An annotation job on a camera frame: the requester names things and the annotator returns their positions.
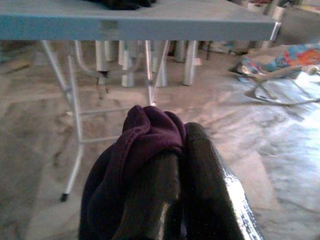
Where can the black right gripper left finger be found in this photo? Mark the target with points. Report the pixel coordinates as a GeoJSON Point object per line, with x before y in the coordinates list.
{"type": "Point", "coordinates": [155, 200]}

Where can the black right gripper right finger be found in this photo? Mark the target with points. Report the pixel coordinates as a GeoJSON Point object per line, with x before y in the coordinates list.
{"type": "Point", "coordinates": [205, 187]}

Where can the dark purple garment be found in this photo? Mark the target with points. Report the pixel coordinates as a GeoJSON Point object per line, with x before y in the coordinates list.
{"type": "Point", "coordinates": [140, 130]}

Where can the black garment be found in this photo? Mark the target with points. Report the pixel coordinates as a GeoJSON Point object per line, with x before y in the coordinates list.
{"type": "Point", "coordinates": [120, 4]}

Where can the colourful baby bouncer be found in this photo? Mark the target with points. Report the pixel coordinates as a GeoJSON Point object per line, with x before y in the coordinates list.
{"type": "Point", "coordinates": [287, 57]}

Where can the grey folding table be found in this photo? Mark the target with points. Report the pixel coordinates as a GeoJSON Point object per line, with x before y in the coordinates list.
{"type": "Point", "coordinates": [150, 27]}

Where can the white plastic stool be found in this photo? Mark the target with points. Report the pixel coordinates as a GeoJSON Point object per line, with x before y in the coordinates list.
{"type": "Point", "coordinates": [127, 67]}
{"type": "Point", "coordinates": [190, 65]}

